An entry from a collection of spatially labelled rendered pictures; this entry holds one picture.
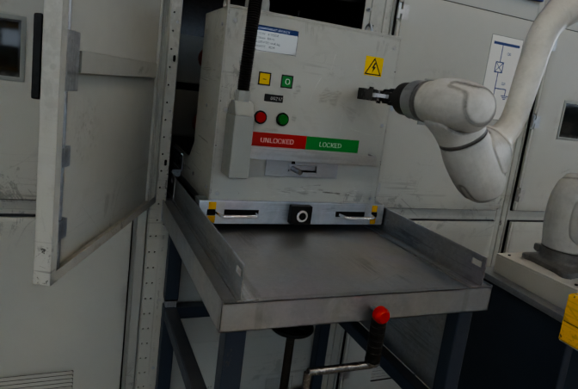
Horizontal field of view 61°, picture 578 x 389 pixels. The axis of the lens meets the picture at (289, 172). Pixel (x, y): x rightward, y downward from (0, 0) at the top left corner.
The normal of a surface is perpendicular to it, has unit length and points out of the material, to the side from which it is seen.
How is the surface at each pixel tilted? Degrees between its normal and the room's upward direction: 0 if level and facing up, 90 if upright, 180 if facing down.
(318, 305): 90
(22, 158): 90
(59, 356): 90
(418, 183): 90
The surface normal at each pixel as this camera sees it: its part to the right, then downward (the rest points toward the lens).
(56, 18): -0.02, 0.17
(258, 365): 0.38, 0.21
